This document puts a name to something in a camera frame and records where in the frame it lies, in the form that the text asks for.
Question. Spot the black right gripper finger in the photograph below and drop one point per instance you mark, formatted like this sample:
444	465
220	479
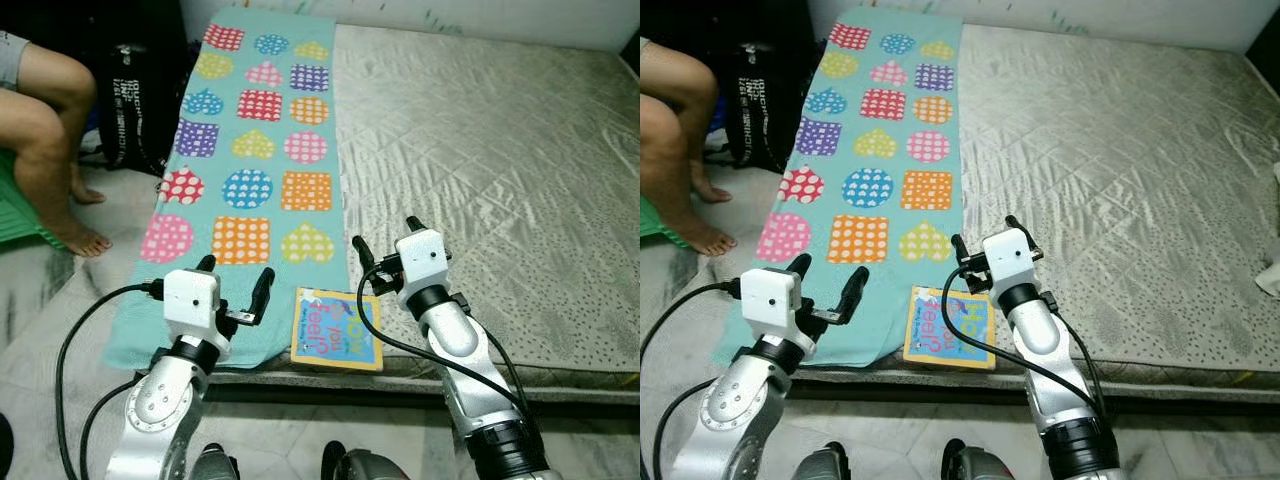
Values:
416	225
1016	224
366	262
961	250

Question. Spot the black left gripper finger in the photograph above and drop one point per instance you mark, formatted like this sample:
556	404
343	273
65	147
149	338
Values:
262	295
853	295
206	264
799	266

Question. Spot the yellow blue children's book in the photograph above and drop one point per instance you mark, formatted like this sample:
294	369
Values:
945	328
335	330

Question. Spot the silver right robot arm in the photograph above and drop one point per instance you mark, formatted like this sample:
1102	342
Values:
450	335
1035	335

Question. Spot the grey quilted mattress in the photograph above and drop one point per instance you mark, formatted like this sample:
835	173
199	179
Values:
1100	180
480	180

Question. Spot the teal patterned towel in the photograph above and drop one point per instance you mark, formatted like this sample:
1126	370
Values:
880	160
260	160

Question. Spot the silver left robot leg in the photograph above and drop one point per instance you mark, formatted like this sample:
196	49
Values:
215	465
825	465

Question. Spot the silver robot leg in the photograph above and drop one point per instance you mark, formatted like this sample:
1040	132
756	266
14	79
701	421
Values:
215	465
825	465
985	465
370	465

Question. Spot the black bag white print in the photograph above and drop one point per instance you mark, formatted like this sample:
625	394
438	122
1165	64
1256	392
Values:
135	110
760	110

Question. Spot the silver right robot leg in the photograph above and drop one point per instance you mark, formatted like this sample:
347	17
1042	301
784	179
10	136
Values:
370	465
985	465

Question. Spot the dark bed base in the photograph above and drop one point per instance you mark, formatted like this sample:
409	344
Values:
580	395
1200	393

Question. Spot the grey shorts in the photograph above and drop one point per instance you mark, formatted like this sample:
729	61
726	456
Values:
10	55

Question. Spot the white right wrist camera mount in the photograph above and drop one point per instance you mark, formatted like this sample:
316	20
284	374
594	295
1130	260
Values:
422	260
1008	258

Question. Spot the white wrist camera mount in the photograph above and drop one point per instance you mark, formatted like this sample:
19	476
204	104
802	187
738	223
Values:
1008	258
422	260
190	300
770	298

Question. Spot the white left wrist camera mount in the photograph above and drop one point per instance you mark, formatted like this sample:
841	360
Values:
190	300
770	298

